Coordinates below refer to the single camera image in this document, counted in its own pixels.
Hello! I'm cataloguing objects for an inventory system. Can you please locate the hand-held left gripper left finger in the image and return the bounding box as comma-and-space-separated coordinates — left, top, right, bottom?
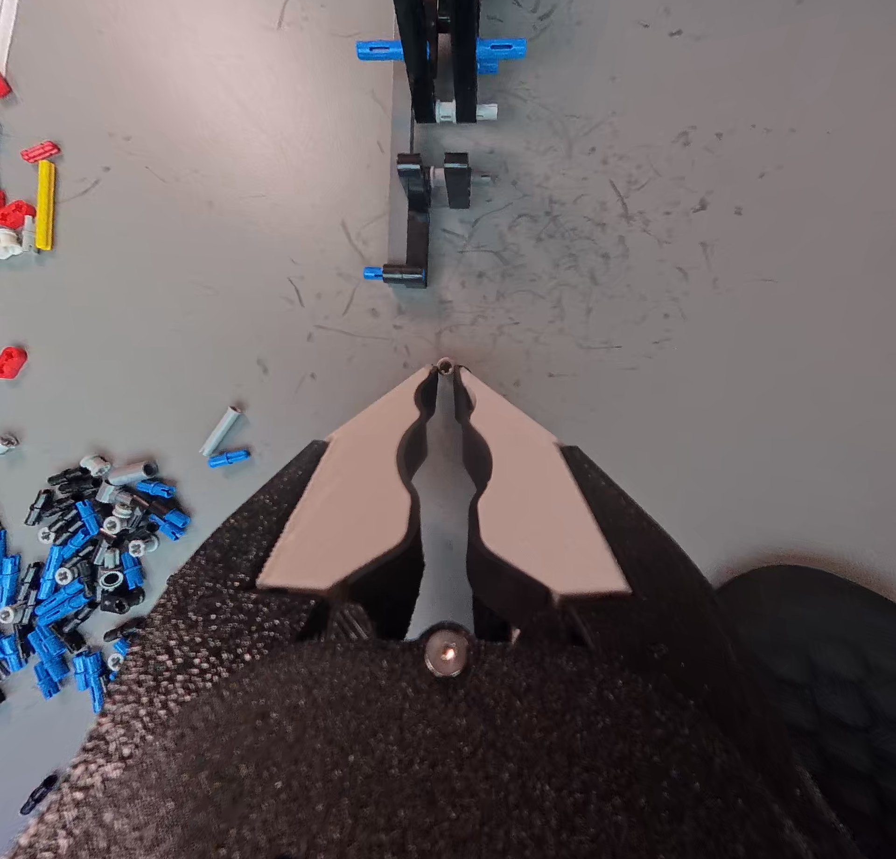
255, 365, 441, 639

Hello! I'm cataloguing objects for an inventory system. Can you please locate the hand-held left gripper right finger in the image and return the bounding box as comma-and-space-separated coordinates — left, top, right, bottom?
451, 368, 632, 642

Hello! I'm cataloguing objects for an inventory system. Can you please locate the black technic model assembly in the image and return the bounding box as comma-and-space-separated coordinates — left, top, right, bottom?
356, 0, 527, 292

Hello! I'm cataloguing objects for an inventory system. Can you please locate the light grey tube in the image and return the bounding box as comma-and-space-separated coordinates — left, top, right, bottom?
201, 405, 247, 457

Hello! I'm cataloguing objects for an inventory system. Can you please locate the pile of blue black pins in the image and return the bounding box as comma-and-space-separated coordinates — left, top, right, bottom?
0, 453, 193, 707

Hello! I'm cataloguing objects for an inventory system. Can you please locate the black technic pin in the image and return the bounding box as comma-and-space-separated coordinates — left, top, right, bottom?
20, 774, 61, 815

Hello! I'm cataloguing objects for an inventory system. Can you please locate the yellow technic axle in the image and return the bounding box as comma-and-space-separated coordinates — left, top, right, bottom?
36, 159, 57, 251

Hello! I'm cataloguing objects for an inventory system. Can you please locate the pile of red white pieces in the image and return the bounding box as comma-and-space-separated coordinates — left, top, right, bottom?
0, 71, 39, 261

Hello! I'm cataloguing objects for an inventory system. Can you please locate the white sticker sheet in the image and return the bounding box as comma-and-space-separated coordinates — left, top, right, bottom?
0, 0, 26, 69

